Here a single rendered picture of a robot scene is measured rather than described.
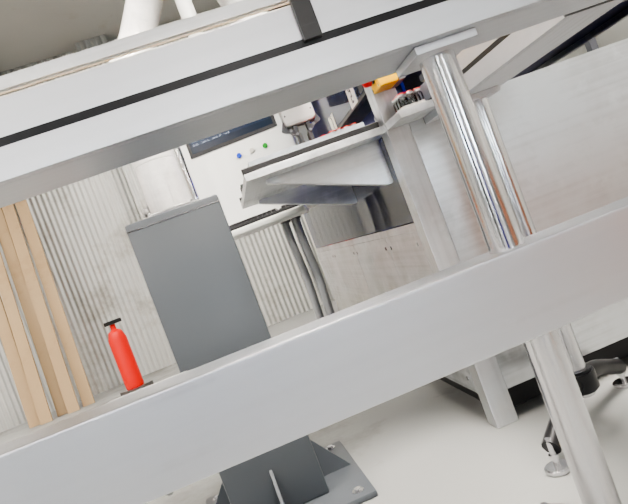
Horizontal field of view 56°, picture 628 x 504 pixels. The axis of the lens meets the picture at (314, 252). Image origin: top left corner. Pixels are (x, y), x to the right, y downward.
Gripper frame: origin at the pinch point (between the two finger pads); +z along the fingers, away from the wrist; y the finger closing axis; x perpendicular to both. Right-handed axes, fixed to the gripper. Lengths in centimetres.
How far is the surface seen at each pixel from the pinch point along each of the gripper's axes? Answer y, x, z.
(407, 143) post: -21.3, 22.5, 13.5
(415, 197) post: -18.1, 22.5, 27.9
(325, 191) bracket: -7.0, -37.5, 13.7
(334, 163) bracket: -2.7, 12.5, 10.8
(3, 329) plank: 242, -380, 6
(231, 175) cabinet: 21, -80, -10
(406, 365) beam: 18, 103, 48
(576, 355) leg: -34, 44, 77
